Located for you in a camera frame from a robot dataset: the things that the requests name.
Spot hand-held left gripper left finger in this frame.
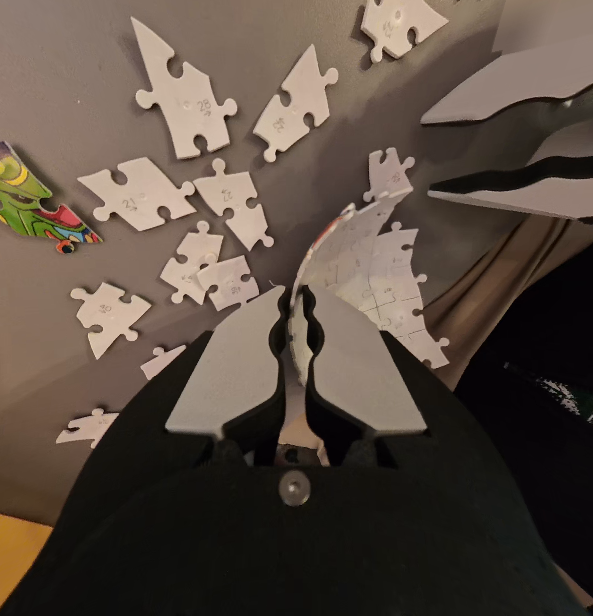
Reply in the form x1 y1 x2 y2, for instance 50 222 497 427
165 285 289 441

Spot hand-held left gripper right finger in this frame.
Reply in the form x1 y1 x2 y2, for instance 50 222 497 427
301 285 428 441

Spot colourful printed puzzle piece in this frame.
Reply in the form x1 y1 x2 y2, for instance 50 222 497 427
0 141 104 256

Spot partly built white puzzle ball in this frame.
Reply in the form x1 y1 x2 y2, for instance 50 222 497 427
288 147 451 386

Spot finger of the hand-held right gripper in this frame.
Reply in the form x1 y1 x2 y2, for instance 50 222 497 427
427 153 593 228
420 34 593 126

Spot white puzzle pieces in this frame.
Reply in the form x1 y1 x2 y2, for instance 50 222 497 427
56 0 450 451

